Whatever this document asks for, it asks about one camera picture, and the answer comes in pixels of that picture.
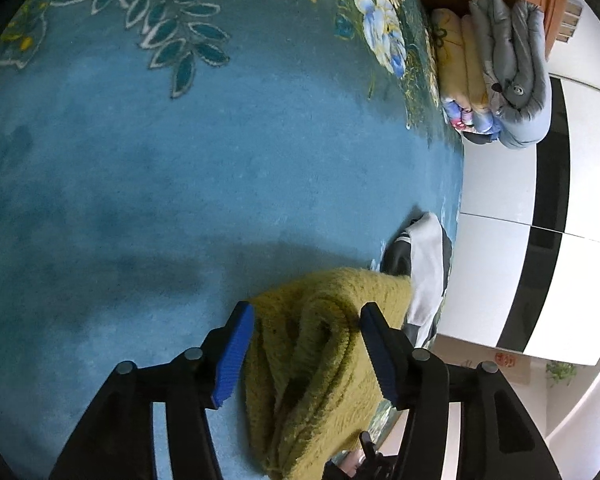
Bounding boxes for beige room door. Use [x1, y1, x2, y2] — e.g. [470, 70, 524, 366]
[432, 334, 533, 387]

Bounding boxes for teal floral bed blanket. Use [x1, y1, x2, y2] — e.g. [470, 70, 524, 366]
[0, 0, 466, 480]

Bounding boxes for brown wall panels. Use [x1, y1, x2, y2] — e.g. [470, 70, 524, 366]
[555, 0, 584, 44]

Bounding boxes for stack of colourful folded quilts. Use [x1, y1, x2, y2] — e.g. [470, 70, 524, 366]
[442, 95, 503, 147]

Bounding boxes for folded grey-blue quilt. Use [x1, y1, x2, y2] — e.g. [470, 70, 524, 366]
[467, 0, 553, 151]

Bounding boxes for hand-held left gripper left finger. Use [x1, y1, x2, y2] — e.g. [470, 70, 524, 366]
[47, 301, 256, 480]

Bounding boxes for white wardrobe with black band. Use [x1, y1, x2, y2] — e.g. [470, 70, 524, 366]
[430, 72, 600, 367]

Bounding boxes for white and grey garment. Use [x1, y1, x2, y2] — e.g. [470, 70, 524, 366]
[380, 211, 453, 351]

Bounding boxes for olive green fuzzy sweater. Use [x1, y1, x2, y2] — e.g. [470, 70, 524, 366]
[242, 267, 413, 480]

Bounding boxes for green potted plant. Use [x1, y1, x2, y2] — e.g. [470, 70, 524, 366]
[545, 360, 579, 389]

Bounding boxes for folded cream yellow quilt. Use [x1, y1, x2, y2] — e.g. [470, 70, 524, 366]
[430, 7, 496, 116]

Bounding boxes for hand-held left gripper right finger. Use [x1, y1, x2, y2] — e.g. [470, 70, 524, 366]
[360, 303, 563, 480]

